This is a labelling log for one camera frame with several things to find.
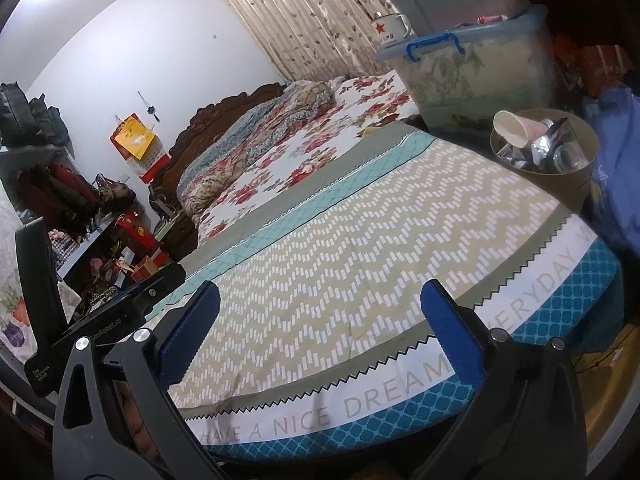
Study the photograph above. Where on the small red packet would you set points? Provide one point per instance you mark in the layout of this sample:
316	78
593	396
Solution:
490	19

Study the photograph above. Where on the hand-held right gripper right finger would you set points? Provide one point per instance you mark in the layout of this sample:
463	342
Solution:
450	330

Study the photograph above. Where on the black bag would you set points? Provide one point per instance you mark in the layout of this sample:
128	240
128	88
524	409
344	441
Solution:
15	115

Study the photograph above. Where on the printed hanging cloth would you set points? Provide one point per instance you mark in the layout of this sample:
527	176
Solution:
15	320

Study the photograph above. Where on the red gift bag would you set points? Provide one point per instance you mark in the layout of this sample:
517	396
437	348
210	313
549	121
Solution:
136	232

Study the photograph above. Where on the folded floral quilt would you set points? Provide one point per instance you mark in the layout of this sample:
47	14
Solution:
250	140

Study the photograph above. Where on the brown handbag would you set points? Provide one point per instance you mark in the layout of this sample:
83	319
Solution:
115	192

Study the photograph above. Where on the paper cup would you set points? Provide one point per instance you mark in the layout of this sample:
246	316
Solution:
515	127

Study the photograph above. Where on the carved wooden headboard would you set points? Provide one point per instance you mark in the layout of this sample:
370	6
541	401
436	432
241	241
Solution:
220	105

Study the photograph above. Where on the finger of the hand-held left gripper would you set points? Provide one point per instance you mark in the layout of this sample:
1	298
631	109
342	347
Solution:
160	285

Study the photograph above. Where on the beige wastebasket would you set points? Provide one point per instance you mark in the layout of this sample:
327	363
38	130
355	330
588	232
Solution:
550	185

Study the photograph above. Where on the orange cardboard box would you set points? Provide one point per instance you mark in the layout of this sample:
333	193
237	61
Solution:
602	67

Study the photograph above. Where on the grey shelf unit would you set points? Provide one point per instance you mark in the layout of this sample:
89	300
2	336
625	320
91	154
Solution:
85	255

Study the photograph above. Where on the houndstooth bag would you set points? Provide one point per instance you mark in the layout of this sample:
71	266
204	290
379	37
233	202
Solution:
62	250

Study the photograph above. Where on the dark red handbag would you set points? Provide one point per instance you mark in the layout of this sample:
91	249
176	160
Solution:
40	195

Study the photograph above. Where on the wooden nightstand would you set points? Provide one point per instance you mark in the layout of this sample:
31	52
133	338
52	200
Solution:
175	242

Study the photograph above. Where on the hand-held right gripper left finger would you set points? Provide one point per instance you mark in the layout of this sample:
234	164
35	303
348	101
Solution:
192	325

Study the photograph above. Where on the orange paper bag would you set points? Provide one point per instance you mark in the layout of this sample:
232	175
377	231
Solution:
147	267

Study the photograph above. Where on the dark green bag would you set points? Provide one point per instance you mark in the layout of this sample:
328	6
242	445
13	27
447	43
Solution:
47	122

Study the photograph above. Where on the leaf-print curtain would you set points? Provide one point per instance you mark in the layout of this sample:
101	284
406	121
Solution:
300	10

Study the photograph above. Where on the silver foil wrapper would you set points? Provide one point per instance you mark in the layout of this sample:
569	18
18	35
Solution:
545	145

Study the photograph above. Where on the white enamel mug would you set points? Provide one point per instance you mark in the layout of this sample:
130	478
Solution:
387	32

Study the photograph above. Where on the floral bedsheet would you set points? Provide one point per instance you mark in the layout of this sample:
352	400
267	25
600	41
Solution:
350	120

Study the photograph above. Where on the blue cloth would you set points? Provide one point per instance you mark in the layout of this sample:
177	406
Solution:
617	175

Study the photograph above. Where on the green drink can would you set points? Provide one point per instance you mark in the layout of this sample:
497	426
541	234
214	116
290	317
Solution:
570	157

